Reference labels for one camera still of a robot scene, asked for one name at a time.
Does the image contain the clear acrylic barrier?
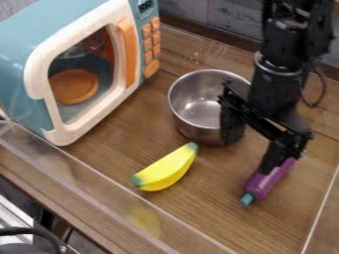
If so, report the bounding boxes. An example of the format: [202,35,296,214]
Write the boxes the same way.
[0,121,237,254]

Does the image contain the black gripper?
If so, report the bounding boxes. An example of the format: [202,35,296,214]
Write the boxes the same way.
[220,53,313,175]

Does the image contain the blue toy microwave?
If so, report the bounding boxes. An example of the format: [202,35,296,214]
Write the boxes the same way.
[0,0,162,146]

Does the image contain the yellow toy banana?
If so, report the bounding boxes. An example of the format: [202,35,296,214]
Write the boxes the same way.
[130,142,200,191]

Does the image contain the orange microwave turntable plate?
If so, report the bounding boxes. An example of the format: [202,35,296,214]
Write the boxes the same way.
[50,68,99,105]

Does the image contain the silver metal pot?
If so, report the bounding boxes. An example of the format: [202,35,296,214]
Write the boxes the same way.
[169,69,250,146]

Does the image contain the purple toy eggplant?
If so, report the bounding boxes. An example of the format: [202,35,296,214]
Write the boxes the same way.
[241,158,297,207]

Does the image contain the black cable bottom left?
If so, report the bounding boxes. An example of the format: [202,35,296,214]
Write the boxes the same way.
[0,226,65,254]

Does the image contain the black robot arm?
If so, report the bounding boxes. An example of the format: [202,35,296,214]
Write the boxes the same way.
[220,0,334,175]

